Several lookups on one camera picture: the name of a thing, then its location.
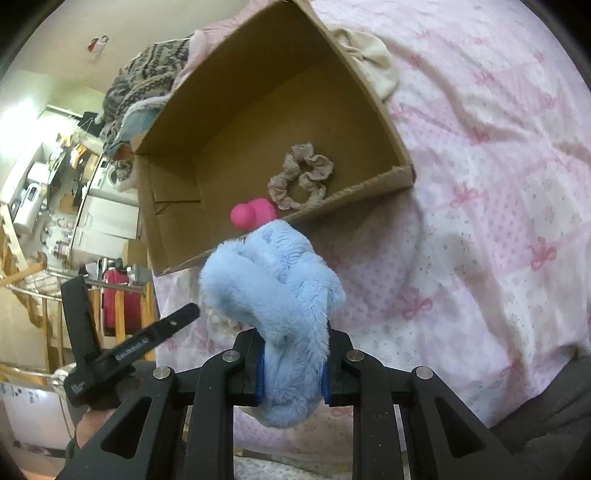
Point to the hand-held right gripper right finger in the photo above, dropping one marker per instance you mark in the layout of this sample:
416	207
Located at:
326	384

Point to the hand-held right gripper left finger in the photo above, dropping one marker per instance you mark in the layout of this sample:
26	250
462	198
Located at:
260	379

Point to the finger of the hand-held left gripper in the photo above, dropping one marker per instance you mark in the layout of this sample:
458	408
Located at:
157	333
79	323

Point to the blue fluffy plush headband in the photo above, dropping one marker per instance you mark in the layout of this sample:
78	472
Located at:
277	300

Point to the brown cardboard box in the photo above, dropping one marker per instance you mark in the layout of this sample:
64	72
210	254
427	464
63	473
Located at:
258	106

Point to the person's left hand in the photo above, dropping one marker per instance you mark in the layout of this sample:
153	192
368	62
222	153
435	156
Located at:
94	427

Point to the wooden rack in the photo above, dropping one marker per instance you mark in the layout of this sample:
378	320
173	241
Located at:
41	304

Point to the red bag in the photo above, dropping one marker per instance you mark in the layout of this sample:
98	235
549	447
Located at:
121	300

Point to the white storage box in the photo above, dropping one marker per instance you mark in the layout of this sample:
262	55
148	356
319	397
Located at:
32	415

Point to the white cabinet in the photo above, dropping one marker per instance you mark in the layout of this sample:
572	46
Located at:
108	217

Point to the white kitchen appliance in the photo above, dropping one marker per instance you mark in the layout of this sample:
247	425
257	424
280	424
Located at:
25	198

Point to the pink rubber toy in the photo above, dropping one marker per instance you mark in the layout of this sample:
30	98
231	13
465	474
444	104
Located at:
254	214

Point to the beige scrunchie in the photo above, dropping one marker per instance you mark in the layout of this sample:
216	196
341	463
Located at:
300	177

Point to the blue denim cloth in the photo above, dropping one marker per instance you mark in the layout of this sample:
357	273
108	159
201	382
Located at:
136	120

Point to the grey blanket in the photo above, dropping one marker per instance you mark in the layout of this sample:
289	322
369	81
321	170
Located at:
549	415

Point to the pink bow-print bed sheet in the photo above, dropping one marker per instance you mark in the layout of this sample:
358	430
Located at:
461	184

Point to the grey patterned knit sweater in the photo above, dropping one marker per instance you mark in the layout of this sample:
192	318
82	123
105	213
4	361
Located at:
138	74

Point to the cream knit cloth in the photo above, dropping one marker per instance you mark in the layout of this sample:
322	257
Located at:
374	60

